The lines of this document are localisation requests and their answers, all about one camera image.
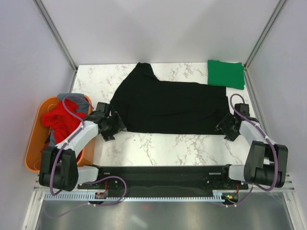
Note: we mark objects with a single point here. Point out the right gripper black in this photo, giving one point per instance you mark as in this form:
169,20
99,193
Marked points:
230,136

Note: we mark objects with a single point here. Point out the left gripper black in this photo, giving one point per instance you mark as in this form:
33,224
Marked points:
118,126

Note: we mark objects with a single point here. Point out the black t shirt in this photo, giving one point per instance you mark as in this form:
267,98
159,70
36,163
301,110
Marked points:
148,105

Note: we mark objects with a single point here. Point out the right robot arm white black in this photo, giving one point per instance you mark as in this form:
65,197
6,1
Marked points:
266,162

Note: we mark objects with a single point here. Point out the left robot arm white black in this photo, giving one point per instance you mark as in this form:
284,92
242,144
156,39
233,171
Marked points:
59,170

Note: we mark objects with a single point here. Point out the grey t shirt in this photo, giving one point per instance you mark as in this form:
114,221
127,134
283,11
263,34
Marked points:
80,101

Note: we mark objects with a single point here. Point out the red t shirt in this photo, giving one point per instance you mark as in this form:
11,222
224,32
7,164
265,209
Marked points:
62,119

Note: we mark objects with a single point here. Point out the folded green t shirt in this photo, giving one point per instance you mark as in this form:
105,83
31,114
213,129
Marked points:
226,74

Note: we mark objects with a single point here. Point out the orange plastic basket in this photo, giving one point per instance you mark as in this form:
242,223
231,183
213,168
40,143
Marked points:
40,134

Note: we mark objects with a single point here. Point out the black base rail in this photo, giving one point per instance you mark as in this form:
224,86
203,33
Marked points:
163,181

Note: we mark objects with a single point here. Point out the white slotted cable duct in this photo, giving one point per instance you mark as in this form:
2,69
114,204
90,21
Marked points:
95,197

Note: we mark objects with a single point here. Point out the left aluminium frame post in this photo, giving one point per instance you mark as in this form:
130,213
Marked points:
55,33

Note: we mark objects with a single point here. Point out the aluminium frame post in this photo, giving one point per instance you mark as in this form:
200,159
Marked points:
267,28
55,33

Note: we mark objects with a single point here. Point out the right aluminium frame post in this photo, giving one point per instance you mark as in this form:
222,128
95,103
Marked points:
267,28

